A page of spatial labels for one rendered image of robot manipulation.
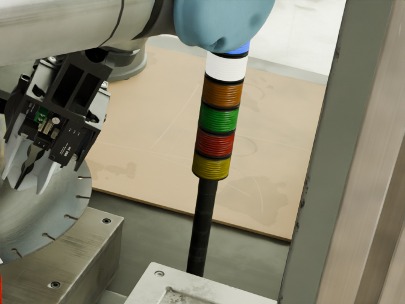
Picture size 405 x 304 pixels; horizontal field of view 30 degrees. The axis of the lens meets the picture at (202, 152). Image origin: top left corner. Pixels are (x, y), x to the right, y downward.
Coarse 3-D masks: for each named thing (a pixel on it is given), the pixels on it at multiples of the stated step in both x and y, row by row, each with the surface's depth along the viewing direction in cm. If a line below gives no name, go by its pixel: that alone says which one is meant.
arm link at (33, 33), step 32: (0, 0) 33; (32, 0) 34; (64, 0) 35; (96, 0) 37; (128, 0) 38; (160, 0) 40; (192, 0) 40; (224, 0) 41; (256, 0) 43; (0, 32) 34; (32, 32) 35; (64, 32) 36; (96, 32) 38; (128, 32) 40; (160, 32) 43; (192, 32) 41; (224, 32) 42; (256, 32) 44; (0, 64) 36
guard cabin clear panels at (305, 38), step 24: (288, 0) 174; (312, 0) 172; (336, 0) 171; (264, 24) 179; (288, 24) 177; (312, 24) 175; (336, 24) 173; (264, 48) 182; (288, 48) 180; (312, 48) 178
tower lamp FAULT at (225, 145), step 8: (200, 128) 86; (200, 136) 86; (208, 136) 86; (216, 136) 85; (224, 136) 86; (232, 136) 87; (200, 144) 87; (208, 144) 86; (216, 144) 86; (224, 144) 86; (232, 144) 87; (200, 152) 87; (208, 152) 87; (216, 152) 86; (224, 152) 87
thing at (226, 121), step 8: (200, 112) 86; (208, 112) 84; (216, 112) 84; (224, 112) 84; (232, 112) 84; (200, 120) 86; (208, 120) 85; (216, 120) 84; (224, 120) 84; (232, 120) 85; (208, 128) 85; (216, 128) 85; (224, 128) 85; (232, 128) 86
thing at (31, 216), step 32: (0, 128) 96; (0, 160) 90; (32, 160) 91; (0, 192) 84; (32, 192) 85; (64, 192) 86; (0, 224) 80; (32, 224) 80; (64, 224) 81; (0, 256) 75
